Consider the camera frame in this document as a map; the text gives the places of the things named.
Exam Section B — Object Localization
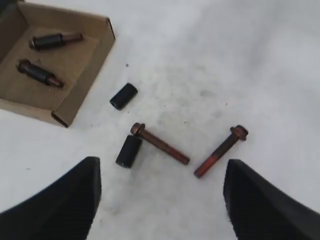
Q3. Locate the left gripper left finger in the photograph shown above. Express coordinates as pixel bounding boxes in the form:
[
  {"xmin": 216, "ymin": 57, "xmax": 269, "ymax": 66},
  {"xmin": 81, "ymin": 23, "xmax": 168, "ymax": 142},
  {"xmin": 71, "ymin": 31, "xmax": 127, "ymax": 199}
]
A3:
[{"xmin": 0, "ymin": 156, "xmax": 103, "ymax": 240}]

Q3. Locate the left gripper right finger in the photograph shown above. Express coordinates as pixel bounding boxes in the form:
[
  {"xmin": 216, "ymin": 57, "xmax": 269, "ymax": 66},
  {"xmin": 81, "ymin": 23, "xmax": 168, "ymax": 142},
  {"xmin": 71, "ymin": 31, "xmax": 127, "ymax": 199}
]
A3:
[{"xmin": 223, "ymin": 159, "xmax": 320, "ymax": 240}]

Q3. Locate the cardboard box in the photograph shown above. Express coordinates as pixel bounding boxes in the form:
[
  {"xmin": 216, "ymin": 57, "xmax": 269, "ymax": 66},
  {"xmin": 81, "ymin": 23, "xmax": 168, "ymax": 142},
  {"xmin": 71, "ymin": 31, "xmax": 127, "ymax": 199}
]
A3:
[{"xmin": 0, "ymin": 1, "xmax": 117, "ymax": 128}]

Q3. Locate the copper flanged bolt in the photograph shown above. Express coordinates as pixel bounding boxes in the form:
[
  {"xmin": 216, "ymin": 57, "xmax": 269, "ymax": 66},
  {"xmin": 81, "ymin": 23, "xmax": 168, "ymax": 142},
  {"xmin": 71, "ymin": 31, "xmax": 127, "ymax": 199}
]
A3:
[
  {"xmin": 193, "ymin": 125, "xmax": 249, "ymax": 179},
  {"xmin": 129, "ymin": 122, "xmax": 190, "ymax": 166}
]

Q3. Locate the black cylindrical sleeve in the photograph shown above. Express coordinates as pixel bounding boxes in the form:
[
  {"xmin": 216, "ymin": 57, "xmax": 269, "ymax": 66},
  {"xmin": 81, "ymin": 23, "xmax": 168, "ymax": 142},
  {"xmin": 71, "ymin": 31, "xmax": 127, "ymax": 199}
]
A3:
[
  {"xmin": 115, "ymin": 135, "xmax": 143, "ymax": 172},
  {"xmin": 109, "ymin": 82, "xmax": 139, "ymax": 111}
]

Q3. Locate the copper bolt in black sleeve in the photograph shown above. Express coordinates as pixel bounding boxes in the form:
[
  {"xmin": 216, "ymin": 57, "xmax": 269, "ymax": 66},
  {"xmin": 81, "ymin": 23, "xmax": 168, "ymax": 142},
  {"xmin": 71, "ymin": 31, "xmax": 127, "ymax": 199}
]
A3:
[
  {"xmin": 16, "ymin": 58, "xmax": 65, "ymax": 89},
  {"xmin": 28, "ymin": 32, "xmax": 84, "ymax": 51}
]

